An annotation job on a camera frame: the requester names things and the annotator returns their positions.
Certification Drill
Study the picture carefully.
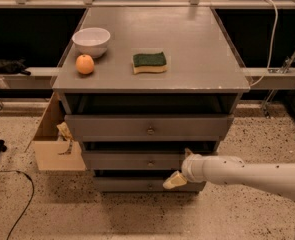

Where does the orange fruit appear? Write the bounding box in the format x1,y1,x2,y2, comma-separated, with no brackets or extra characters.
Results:
76,54,95,75

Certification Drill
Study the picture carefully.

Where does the black cloth on rail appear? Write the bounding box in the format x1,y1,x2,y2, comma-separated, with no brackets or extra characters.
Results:
0,59,31,76

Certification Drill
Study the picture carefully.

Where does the white hanging cable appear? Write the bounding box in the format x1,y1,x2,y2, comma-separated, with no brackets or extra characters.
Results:
250,0,279,88

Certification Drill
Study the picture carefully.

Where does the grey drawer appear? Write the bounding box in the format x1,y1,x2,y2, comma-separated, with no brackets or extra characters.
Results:
82,151,185,170
94,177,205,192
65,115,233,142

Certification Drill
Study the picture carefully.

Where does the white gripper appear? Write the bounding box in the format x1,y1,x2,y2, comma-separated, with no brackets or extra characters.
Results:
163,148,205,189

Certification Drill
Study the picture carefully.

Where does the grey top drawer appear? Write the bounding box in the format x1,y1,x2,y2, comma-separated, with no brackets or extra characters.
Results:
65,115,233,142

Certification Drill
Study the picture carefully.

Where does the white ceramic bowl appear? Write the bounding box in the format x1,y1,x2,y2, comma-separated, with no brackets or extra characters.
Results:
72,27,111,58

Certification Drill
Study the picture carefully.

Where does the black floor cable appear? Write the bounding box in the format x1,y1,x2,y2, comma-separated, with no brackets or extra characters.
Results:
0,169,35,240

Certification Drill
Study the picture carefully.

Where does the grey drawer cabinet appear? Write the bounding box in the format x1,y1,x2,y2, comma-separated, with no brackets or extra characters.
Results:
53,7,249,181

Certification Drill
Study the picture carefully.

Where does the open cardboard box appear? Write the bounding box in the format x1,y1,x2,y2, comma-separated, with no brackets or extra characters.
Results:
31,94,86,171

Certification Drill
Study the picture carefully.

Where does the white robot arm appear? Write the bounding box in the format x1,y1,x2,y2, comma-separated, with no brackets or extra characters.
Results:
163,148,295,240

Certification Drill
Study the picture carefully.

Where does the grey bottom drawer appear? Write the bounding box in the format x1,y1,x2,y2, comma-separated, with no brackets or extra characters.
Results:
94,177,205,192

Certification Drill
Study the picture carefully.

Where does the green yellow sponge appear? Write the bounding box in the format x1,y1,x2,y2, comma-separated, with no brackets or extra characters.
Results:
132,52,167,74

